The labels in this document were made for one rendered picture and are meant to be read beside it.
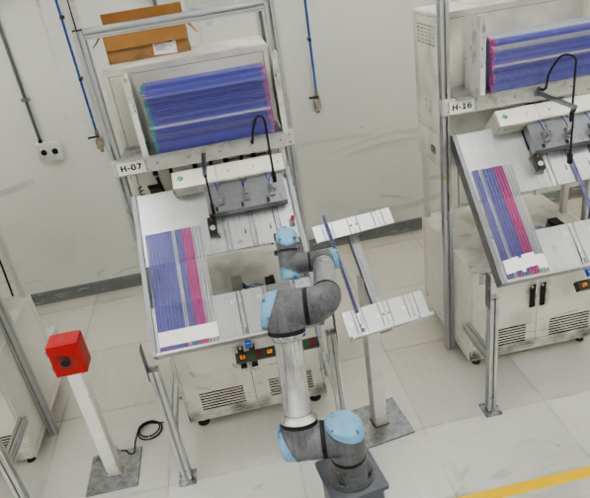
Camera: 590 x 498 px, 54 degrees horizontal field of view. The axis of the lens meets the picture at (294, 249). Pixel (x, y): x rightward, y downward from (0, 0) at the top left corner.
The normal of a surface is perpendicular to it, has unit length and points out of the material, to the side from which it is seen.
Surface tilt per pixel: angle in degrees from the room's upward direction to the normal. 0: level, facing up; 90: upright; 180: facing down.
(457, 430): 0
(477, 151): 44
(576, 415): 0
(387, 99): 90
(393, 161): 90
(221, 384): 90
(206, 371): 90
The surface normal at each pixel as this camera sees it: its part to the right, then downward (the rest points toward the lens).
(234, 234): 0.00, -0.33
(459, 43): 0.15, 0.44
